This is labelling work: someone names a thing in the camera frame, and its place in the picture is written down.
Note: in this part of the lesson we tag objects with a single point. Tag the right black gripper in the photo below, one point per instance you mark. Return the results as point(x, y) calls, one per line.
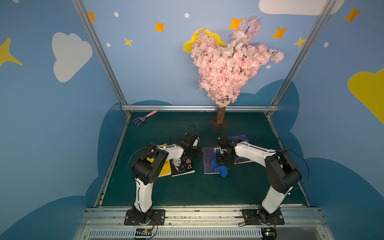
point(224, 156)

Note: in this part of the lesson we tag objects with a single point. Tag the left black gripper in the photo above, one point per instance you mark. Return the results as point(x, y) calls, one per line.
point(193, 151)

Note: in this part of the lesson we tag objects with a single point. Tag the blue microfibre cloth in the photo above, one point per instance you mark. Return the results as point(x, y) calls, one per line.
point(222, 170)

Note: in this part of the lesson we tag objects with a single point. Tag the purple book yellow label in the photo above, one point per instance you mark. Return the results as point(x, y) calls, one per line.
point(207, 156)

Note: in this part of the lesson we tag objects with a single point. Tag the blue little prince book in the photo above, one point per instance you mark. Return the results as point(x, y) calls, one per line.
point(240, 139)

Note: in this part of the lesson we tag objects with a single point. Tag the black portrait cover book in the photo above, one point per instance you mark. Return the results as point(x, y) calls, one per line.
point(182, 166)

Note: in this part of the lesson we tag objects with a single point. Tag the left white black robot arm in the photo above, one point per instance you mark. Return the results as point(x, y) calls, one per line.
point(148, 166)

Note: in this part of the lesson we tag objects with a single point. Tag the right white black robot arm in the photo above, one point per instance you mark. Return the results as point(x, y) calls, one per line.
point(282, 170)

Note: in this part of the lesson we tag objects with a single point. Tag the purple pink toy rake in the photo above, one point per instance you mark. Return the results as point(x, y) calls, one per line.
point(140, 120)

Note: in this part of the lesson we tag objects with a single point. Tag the pink blossom artificial tree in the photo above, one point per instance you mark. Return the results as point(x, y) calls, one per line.
point(225, 69)

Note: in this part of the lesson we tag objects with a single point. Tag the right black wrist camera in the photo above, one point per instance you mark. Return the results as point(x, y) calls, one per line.
point(223, 142)

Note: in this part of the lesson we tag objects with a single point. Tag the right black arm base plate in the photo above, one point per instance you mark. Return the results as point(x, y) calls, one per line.
point(262, 217)

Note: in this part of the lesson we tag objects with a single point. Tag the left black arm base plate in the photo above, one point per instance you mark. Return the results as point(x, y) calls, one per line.
point(134, 217)

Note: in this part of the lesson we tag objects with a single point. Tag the aluminium frame rail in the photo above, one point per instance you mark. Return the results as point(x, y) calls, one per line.
point(198, 108)

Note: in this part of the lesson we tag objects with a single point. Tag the front aluminium rail bed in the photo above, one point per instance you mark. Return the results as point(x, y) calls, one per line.
point(220, 222)

